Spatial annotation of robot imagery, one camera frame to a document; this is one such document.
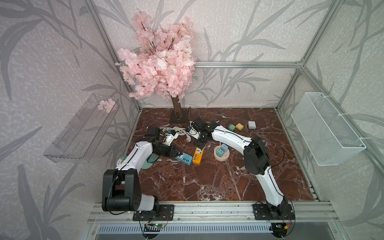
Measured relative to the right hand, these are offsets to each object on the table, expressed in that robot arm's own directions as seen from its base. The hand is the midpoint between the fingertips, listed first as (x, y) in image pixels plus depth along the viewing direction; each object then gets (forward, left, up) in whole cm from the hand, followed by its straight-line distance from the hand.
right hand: (199, 139), depth 95 cm
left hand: (-12, +11, +5) cm, 17 cm away
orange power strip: (-10, +1, -3) cm, 11 cm away
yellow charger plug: (+14, -29, -5) cm, 33 cm away
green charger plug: (+13, -23, -5) cm, 27 cm away
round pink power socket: (-11, -16, -4) cm, 19 cm away
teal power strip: (-11, +9, -4) cm, 15 cm away
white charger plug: (+15, -38, -5) cm, 41 cm away
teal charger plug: (-10, -12, 0) cm, 16 cm away
